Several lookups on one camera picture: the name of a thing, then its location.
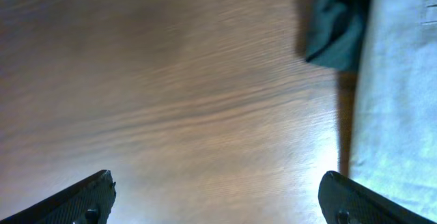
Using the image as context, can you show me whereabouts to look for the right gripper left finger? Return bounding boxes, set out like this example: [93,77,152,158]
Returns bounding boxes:
[1,170,116,224]

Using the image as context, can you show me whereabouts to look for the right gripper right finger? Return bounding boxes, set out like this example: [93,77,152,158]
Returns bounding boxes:
[318,171,436,224]

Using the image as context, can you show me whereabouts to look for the khaki shorts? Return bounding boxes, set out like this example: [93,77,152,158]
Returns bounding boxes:
[349,0,436,220]

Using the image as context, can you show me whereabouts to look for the dark teal garment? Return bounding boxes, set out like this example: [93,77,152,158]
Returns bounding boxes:
[305,0,371,72]

